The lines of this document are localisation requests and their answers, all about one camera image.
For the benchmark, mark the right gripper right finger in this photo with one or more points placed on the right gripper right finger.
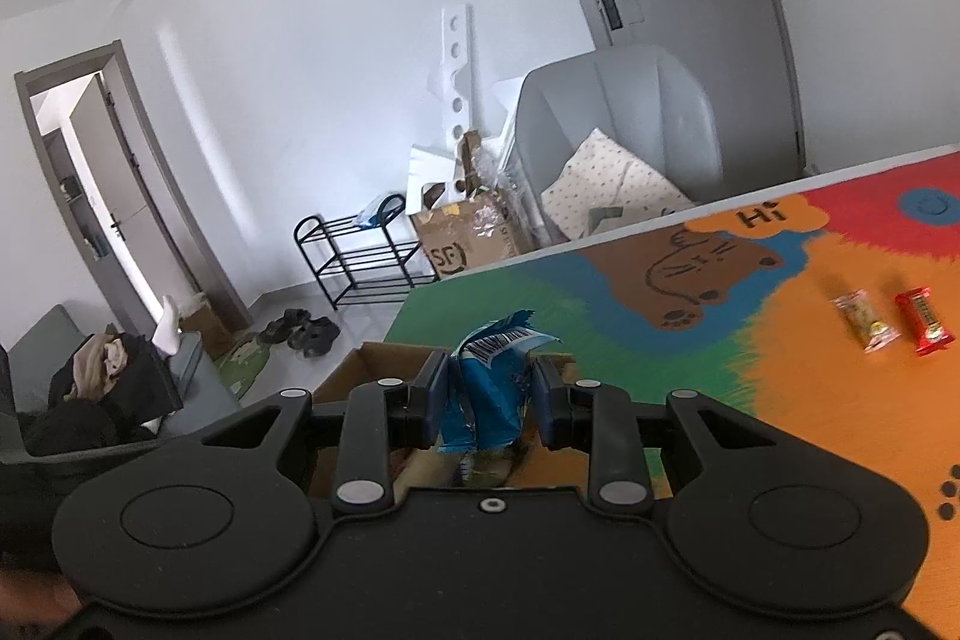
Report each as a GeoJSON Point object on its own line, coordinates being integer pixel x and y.
{"type": "Point", "coordinates": [600, 421]}

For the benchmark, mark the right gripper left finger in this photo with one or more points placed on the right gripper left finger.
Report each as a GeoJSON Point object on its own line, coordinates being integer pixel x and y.
{"type": "Point", "coordinates": [384, 415]}

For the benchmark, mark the blue snack packet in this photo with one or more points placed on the blue snack packet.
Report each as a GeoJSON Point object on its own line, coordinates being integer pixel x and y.
{"type": "Point", "coordinates": [487, 385]}

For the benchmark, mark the beige nougat bar wrapper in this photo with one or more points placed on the beige nougat bar wrapper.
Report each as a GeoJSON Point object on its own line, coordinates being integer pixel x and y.
{"type": "Point", "coordinates": [870, 330]}

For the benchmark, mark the red candy bar wrapper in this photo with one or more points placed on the red candy bar wrapper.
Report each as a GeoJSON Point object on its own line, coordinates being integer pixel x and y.
{"type": "Point", "coordinates": [927, 330]}

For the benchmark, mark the person's left hand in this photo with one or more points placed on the person's left hand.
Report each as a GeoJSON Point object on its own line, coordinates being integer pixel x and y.
{"type": "Point", "coordinates": [33, 600]}

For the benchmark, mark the brown cardboard box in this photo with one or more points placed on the brown cardboard box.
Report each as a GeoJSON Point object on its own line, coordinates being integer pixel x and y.
{"type": "Point", "coordinates": [524, 463]}

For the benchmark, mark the black slippers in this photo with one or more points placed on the black slippers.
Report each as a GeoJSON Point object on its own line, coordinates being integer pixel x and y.
{"type": "Point", "coordinates": [298, 329]}

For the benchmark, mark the green floor mat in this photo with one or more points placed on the green floor mat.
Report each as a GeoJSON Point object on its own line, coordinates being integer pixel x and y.
{"type": "Point", "coordinates": [239, 368]}

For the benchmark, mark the black shoe rack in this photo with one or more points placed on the black shoe rack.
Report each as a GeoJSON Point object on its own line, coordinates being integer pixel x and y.
{"type": "Point", "coordinates": [358, 260]}

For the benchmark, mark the grey sofa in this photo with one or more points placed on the grey sofa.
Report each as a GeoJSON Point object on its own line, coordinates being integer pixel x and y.
{"type": "Point", "coordinates": [28, 366]}

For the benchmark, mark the dotted cushion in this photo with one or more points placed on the dotted cushion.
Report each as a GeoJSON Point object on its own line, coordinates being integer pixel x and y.
{"type": "Point", "coordinates": [604, 180]}

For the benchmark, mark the colourful cat table mat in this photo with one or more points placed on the colourful cat table mat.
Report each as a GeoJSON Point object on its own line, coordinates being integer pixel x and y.
{"type": "Point", "coordinates": [739, 300]}

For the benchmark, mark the clothes pile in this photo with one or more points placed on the clothes pile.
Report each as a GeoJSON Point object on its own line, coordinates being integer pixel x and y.
{"type": "Point", "coordinates": [105, 395]}

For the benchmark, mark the white perforated board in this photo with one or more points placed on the white perforated board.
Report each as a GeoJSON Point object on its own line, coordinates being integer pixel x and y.
{"type": "Point", "coordinates": [433, 169]}

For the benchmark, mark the grey upholstered chair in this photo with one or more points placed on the grey upholstered chair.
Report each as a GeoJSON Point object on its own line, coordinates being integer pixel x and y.
{"type": "Point", "coordinates": [641, 96]}

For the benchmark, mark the open doorway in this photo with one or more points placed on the open doorway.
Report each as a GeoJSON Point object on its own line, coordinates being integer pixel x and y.
{"type": "Point", "coordinates": [123, 209]}

